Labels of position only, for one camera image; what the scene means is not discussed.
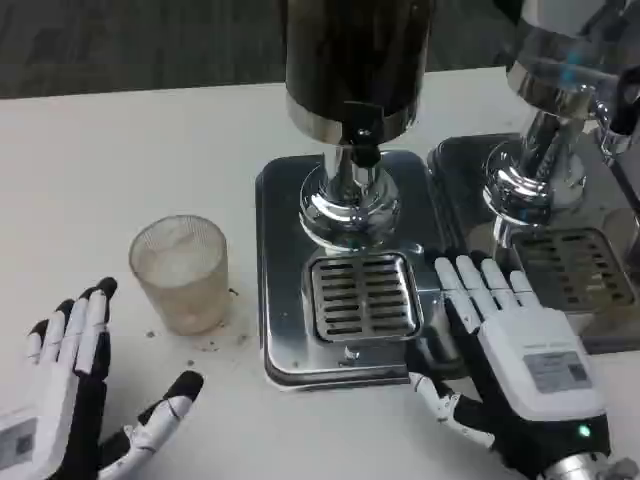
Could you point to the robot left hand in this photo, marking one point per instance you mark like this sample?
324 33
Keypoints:
87 400

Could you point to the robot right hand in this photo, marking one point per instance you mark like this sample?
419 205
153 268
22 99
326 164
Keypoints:
540 370

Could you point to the robot right arm silver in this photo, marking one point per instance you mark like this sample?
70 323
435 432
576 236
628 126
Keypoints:
570 469

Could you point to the steel drip tray grid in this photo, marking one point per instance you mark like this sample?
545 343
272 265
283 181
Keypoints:
570 267
365 297

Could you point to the drink dispenser with clear tank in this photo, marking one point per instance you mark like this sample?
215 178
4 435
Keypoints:
545 135

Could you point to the black dispenser tap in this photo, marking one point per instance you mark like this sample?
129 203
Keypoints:
362 127

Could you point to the drink dispenser with dark tank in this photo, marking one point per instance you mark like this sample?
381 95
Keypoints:
350 60

